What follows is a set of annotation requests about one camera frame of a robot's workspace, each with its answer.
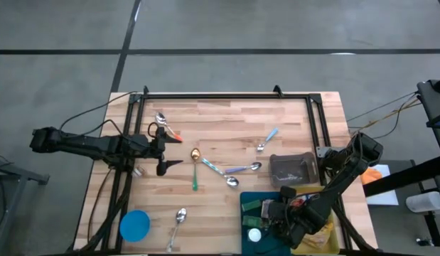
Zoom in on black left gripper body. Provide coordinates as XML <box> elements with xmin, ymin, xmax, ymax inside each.
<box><xmin>134</xmin><ymin>137</ymin><xmax>166</xmax><ymax>161</ymax></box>

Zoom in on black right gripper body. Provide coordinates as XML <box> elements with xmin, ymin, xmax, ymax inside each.
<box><xmin>268</xmin><ymin>185</ymin><xmax>328</xmax><ymax>250</ymax></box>

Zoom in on spoon with orange handle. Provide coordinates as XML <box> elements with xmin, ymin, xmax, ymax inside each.
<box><xmin>154</xmin><ymin>112</ymin><xmax>184</xmax><ymax>143</ymax></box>

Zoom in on yellow ramen noodle bag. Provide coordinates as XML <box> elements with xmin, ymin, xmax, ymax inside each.
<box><xmin>301</xmin><ymin>223</ymin><xmax>334</xmax><ymax>250</ymax></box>

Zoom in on green oregano glass jar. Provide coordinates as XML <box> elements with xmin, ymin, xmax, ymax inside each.
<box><xmin>240</xmin><ymin>198</ymin><xmax>262</xmax><ymax>213</ymax></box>

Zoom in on spoon with blue handle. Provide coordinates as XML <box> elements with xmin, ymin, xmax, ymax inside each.
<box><xmin>256</xmin><ymin>127</ymin><xmax>279</xmax><ymax>153</ymax></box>

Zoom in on yellow plastic bin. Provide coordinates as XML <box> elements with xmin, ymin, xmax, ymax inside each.
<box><xmin>292</xmin><ymin>185</ymin><xmax>340</xmax><ymax>255</ymax></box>

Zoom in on plain silver spoon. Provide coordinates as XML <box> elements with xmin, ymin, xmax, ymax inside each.
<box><xmin>165</xmin><ymin>207</ymin><xmax>188</xmax><ymax>254</ymax></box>

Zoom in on teal plastic bin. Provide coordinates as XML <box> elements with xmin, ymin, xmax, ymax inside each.
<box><xmin>239</xmin><ymin>191</ymin><xmax>291</xmax><ymax>256</ymax></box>

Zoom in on blue round lid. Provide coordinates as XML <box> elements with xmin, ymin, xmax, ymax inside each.
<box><xmin>119</xmin><ymin>209</ymin><xmax>151</xmax><ymax>243</ymax></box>

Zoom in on brown plastic bin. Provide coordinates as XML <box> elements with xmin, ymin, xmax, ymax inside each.
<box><xmin>268</xmin><ymin>151</ymin><xmax>320</xmax><ymax>188</ymax></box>

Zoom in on orange cloth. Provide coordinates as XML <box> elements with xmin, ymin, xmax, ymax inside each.
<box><xmin>360</xmin><ymin>166</ymin><xmax>383</xmax><ymax>186</ymax></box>

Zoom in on white paper sheet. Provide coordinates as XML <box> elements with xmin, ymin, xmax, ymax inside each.
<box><xmin>356</xmin><ymin>164</ymin><xmax>399</xmax><ymax>206</ymax></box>

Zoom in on grey metal table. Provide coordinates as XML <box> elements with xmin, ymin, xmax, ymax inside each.
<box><xmin>0</xmin><ymin>154</ymin><xmax>50</xmax><ymax>256</ymax></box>

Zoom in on white plastic container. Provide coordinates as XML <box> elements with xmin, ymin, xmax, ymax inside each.
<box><xmin>405</xmin><ymin>191</ymin><xmax>440</xmax><ymax>213</ymax></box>

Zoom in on black metal cart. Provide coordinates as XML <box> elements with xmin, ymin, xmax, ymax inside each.
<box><xmin>363</xmin><ymin>75</ymin><xmax>440</xmax><ymax>248</ymax></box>

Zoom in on gold spoon with green handle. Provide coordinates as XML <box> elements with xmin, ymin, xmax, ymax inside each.
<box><xmin>188</xmin><ymin>148</ymin><xmax>200</xmax><ymax>193</ymax></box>

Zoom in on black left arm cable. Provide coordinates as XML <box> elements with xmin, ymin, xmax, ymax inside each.
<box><xmin>58</xmin><ymin>90</ymin><xmax>146</xmax><ymax>133</ymax></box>

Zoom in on black cable bundle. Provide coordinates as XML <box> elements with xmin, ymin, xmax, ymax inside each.
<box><xmin>77</xmin><ymin>166</ymin><xmax>134</xmax><ymax>253</ymax></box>

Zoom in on spoon with purple handle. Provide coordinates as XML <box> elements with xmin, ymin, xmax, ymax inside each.
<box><xmin>225</xmin><ymin>161</ymin><xmax>263</xmax><ymax>175</ymax></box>

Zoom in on spoon with teal striped handle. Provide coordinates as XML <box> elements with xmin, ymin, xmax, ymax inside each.
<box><xmin>200</xmin><ymin>157</ymin><xmax>240</xmax><ymax>188</ymax></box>

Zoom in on black aluminium table frame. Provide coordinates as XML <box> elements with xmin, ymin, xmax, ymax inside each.
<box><xmin>68</xmin><ymin>85</ymin><xmax>375</xmax><ymax>254</ymax></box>

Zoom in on thin wires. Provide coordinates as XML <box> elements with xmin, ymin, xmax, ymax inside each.
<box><xmin>346</xmin><ymin>91</ymin><xmax>422</xmax><ymax>140</ymax></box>

